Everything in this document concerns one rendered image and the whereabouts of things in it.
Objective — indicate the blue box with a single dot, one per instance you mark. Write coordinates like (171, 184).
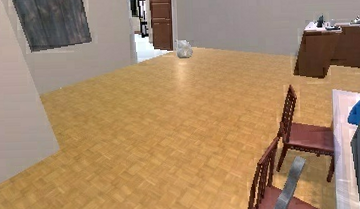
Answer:
(358, 112)

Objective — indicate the white crumpled bag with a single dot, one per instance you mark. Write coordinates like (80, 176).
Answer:
(184, 49)

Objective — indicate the white dining table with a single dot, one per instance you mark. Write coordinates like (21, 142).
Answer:
(344, 153)

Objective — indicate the brown wooden counter cabinet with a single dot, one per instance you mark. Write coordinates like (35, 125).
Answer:
(323, 50)

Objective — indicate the dark grey framed wall picture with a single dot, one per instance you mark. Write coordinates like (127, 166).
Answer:
(53, 21)

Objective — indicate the brown wooden dining chair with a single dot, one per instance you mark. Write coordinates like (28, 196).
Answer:
(267, 192)
(305, 134)

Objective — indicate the dark bottle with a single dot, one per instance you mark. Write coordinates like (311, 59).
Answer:
(320, 21)

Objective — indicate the brown wooden room door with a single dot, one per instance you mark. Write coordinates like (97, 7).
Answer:
(161, 19)

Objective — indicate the grey flat strip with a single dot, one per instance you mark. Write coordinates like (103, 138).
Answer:
(291, 185)

